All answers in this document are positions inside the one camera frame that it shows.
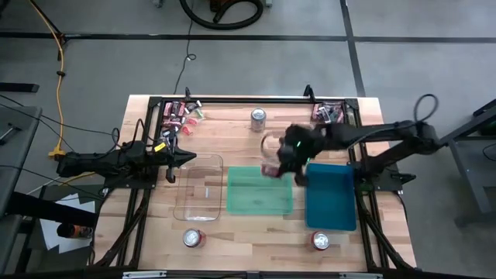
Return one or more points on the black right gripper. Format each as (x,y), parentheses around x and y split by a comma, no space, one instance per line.
(296,145)

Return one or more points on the grey side table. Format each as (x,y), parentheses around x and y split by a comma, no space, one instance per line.
(11,162)

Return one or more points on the dark objects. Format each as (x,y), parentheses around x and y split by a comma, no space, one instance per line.
(340,116)

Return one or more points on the white paper sheets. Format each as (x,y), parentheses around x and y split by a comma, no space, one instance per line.
(58,244)

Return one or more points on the clear plastic bin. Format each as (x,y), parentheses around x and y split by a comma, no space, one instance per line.
(186,209)

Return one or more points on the green hard candy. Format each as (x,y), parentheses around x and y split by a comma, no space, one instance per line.
(199,113)

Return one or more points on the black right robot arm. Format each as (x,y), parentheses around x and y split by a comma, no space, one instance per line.
(387,131)

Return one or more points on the black frame bracket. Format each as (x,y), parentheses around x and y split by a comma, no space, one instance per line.
(188,92)
(308,91)

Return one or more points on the black beam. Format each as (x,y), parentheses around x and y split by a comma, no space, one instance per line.
(46,209)

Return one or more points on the silver soda can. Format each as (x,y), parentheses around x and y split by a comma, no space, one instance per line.
(258,118)

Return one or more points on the red candy bar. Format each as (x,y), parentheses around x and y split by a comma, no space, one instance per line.
(167,109)
(269,170)
(315,112)

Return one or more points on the black flat floor bar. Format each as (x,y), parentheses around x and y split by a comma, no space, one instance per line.
(19,87)

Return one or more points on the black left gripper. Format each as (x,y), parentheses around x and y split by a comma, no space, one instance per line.
(164,157)

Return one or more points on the small grey hand tool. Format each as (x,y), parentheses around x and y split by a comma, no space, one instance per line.
(7,132)

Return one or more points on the black metal table stand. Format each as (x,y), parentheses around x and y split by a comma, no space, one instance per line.
(469,174)

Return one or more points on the green translucent plastic bin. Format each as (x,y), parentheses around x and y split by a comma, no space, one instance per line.
(255,201)

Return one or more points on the black aluminium table frame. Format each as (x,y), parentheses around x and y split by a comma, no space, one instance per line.
(232,100)

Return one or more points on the orange black spray can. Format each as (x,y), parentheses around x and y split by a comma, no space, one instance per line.
(73,231)

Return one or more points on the blue plastic bin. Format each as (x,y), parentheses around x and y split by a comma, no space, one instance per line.
(329,201)

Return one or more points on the grey metal edge bracket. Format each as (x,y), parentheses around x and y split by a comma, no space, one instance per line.
(360,275)
(144,274)

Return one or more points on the red soda can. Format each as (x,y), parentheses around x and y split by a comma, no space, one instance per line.
(320,241)
(192,237)

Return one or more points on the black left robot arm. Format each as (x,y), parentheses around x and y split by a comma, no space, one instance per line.
(100,162)

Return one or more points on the red hard candy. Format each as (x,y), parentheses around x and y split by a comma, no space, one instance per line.
(191,121)
(187,130)

